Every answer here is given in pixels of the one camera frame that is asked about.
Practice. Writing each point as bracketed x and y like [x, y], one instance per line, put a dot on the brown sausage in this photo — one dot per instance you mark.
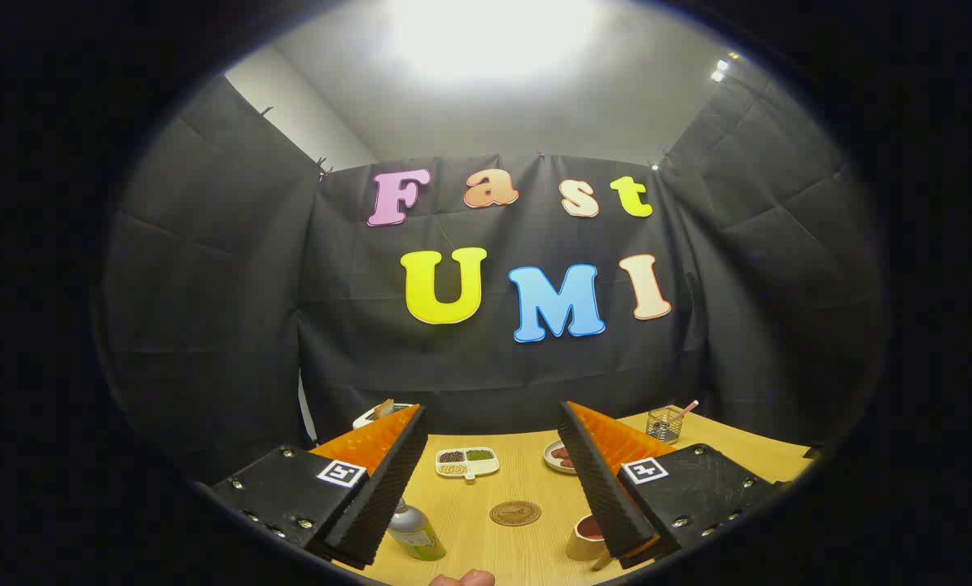
[562, 452]

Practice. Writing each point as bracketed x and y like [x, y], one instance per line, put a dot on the round brown coaster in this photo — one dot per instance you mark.
[515, 513]

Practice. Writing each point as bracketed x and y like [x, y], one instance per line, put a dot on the silver bottle with green label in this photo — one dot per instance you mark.
[417, 533]

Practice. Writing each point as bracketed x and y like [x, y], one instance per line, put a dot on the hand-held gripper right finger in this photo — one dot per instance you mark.
[608, 496]

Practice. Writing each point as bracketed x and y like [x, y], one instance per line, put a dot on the ceiling light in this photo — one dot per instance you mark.
[494, 32]

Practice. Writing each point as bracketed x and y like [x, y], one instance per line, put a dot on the toast slice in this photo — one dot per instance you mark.
[383, 408]

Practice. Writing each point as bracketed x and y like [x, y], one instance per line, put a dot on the pink straw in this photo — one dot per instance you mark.
[686, 409]

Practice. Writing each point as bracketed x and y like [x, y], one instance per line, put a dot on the white divided dish with beans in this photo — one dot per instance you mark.
[466, 463]

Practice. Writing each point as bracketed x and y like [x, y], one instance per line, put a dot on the white toaster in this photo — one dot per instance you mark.
[364, 420]

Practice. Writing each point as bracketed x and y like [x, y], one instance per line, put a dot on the white oval plate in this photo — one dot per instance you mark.
[553, 462]

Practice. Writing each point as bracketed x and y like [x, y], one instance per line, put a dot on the wooden table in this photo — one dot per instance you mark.
[518, 557]

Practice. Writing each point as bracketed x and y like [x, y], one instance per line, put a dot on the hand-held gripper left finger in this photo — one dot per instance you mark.
[376, 496]

